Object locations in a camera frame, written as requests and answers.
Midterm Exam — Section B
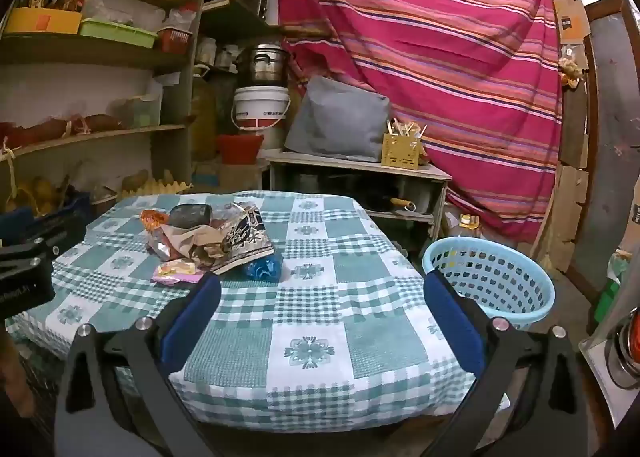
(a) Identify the blue plastic wrapper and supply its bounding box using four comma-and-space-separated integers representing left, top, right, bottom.
243, 257, 283, 281

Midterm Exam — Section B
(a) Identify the white bucket red label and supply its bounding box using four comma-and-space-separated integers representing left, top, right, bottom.
231, 85, 291, 132

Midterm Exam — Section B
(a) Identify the grey fabric cushion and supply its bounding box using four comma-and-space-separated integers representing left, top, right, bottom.
285, 76, 392, 162

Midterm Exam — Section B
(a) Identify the dark coconut shell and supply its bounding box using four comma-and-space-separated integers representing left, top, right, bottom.
171, 204, 213, 228

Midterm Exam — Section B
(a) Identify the green plastic tray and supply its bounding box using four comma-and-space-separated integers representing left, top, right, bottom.
79, 18, 160, 48

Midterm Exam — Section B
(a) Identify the yellow utensil holder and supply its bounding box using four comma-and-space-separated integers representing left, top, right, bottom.
382, 133, 421, 170

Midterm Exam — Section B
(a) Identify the brown dried bunch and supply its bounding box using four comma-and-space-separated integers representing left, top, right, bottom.
557, 57, 584, 90

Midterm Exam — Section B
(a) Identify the frying pan wooden handle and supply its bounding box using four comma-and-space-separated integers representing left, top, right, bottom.
360, 192, 417, 214

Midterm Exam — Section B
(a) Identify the wooden shelf unit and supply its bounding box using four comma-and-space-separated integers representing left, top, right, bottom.
0, 0, 281, 218

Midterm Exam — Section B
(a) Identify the red striped hanging cloth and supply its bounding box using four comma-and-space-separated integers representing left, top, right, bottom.
277, 0, 563, 243

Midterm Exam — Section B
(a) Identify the yellow net potato bag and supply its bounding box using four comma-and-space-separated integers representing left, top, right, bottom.
10, 176, 68, 215

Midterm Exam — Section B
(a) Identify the brown blue cardboard box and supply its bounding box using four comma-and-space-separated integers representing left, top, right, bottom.
192, 162, 268, 192

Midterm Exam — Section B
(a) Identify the bundle of wooden utensils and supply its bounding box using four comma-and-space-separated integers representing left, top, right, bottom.
386, 117, 429, 140

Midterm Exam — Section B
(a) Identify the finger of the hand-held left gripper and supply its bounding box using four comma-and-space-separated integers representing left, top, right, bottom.
0, 213, 90, 268

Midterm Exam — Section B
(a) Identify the small red shelf basket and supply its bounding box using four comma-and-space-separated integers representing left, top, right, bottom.
159, 28, 193, 54

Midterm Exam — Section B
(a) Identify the light blue plastic basket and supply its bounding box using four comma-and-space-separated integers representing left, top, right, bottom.
422, 237, 556, 333

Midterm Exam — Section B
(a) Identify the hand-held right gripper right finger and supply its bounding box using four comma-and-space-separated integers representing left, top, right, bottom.
422, 269, 590, 457

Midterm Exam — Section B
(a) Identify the clear plastic lidded container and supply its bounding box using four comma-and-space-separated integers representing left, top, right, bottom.
112, 94, 163, 128

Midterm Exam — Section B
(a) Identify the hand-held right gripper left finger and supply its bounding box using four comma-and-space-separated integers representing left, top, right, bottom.
54, 271, 223, 457

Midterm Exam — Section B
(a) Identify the pink yellow snack wrapper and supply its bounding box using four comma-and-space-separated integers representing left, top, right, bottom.
151, 259, 206, 284

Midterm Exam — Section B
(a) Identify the single sweet potato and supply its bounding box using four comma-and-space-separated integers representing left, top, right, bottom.
75, 114, 123, 134

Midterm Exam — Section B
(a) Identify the dark blue plastic crate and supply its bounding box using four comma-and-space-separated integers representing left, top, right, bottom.
0, 192, 93, 239

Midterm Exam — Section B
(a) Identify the orange snack wrapper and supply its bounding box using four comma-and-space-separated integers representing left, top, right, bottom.
140, 209, 171, 233

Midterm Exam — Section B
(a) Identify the red plastic bowl basket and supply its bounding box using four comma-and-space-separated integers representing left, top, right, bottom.
216, 134, 264, 165

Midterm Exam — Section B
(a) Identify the brown paper bag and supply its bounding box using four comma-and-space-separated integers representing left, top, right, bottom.
165, 224, 227, 264

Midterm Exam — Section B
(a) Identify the plain white bucket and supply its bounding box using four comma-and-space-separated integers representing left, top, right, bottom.
259, 127, 287, 154

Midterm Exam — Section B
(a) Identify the yellow cardboard box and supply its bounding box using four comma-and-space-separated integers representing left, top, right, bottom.
5, 7, 83, 35

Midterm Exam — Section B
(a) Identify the hanging cardboard sheet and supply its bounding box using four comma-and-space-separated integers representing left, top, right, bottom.
550, 0, 589, 44

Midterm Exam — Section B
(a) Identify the stack of cardboard pieces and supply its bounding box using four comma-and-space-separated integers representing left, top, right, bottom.
542, 137, 592, 274

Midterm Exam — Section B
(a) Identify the steel pot with lid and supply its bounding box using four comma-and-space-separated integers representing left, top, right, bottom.
240, 43, 291, 86

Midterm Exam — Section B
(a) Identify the black white patterned bag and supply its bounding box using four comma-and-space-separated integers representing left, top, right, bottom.
212, 204, 276, 274

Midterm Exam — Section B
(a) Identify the small yellow cap oil bottle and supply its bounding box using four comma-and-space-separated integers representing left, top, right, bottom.
457, 214, 484, 241

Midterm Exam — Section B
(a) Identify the low wooden cabinet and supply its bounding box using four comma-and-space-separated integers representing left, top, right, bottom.
265, 152, 453, 258

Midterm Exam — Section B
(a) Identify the yellow egg carton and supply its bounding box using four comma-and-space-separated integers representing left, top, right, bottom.
122, 179, 193, 196

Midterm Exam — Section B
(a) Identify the large yellow oil jug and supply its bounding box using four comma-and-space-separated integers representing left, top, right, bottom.
191, 66, 219, 162

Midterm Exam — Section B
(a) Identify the red net sweet potato bag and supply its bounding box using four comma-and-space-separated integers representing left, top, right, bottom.
0, 119, 72, 148

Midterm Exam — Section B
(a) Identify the shiny metal pot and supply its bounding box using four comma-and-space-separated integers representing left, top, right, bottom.
606, 309, 640, 390

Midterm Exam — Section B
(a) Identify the green white checked tablecloth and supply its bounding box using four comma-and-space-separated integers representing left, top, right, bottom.
5, 191, 511, 433

